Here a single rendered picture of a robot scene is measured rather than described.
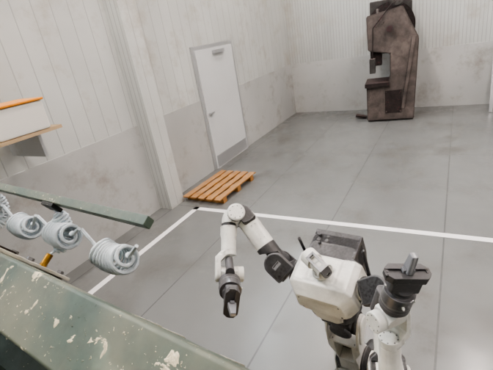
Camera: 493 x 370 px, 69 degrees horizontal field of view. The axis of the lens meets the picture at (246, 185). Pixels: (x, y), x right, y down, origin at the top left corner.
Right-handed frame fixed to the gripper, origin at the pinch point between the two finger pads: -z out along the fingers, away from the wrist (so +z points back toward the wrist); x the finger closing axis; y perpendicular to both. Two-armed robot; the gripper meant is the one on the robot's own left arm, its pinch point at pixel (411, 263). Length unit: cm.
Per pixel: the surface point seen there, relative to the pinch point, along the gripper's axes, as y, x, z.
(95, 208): -7, 75, -23
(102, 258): -15, 73, -16
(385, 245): 203, -105, 195
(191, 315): 130, 89, 214
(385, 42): 695, -239, 112
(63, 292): -32, 71, -27
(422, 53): 763, -353, 150
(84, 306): -35, 66, -29
